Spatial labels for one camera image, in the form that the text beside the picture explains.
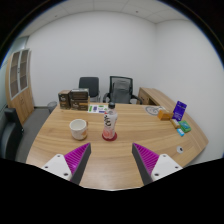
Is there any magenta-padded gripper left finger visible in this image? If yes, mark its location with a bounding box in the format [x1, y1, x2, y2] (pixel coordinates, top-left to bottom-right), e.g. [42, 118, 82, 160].
[41, 142, 92, 186]

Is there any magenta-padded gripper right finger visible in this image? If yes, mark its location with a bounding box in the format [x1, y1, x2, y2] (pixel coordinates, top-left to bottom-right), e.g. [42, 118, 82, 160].
[131, 142, 184, 186]

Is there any clear black-capped drink bottle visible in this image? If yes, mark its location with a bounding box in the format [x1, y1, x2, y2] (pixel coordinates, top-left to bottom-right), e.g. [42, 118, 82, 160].
[102, 101, 119, 140]

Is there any white patterned mug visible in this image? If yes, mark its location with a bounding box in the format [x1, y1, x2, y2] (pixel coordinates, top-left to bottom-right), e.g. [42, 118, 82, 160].
[68, 118, 89, 141]

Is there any small blue box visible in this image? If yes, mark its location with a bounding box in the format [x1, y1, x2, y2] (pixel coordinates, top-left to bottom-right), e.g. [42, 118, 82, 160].
[175, 128, 186, 138]

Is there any flat round red coaster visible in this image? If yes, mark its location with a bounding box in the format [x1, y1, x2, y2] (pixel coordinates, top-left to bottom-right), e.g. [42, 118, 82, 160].
[101, 132, 118, 142]

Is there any small tan box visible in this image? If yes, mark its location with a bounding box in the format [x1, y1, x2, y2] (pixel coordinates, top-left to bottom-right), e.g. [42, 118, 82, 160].
[170, 118, 182, 130]

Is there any green box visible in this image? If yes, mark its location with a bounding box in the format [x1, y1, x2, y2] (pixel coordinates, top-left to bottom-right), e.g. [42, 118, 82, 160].
[178, 120, 193, 134]

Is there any orange box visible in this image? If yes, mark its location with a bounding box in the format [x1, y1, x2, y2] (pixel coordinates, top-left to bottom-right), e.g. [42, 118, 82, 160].
[157, 108, 174, 121]

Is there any purple card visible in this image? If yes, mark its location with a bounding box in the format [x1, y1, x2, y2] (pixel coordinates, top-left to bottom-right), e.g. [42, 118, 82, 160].
[172, 100, 188, 122]

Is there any white sticker sheet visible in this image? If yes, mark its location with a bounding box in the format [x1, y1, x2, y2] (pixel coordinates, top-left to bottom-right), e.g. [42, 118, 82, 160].
[87, 104, 109, 115]

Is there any grey waste bin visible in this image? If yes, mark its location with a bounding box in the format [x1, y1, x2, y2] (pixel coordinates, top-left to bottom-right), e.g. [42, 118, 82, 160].
[46, 100, 59, 114]

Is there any small dark brown box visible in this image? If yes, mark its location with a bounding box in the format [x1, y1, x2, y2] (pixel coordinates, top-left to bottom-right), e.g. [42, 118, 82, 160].
[57, 89, 72, 110]

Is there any wooden side desk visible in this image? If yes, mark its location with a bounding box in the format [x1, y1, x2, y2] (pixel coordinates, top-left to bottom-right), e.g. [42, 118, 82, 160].
[137, 87, 176, 109]

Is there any black leather armchair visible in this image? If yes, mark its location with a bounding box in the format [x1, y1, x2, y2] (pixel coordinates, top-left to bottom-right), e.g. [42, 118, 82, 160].
[0, 107, 25, 161]

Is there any dark brown windowed box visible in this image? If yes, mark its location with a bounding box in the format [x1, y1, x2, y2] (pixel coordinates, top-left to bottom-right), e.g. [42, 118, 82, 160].
[69, 87, 90, 101]

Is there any black office chair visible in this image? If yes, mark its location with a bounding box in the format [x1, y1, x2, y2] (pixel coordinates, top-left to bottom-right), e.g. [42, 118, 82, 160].
[78, 76, 101, 103]

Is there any grey mesh office chair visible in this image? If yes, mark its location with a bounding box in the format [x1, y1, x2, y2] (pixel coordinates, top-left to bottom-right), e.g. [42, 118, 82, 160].
[102, 75, 143, 105]

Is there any wooden glass-door cabinet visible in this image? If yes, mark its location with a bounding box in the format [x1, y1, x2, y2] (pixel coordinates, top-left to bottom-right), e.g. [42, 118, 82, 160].
[4, 48, 35, 126]

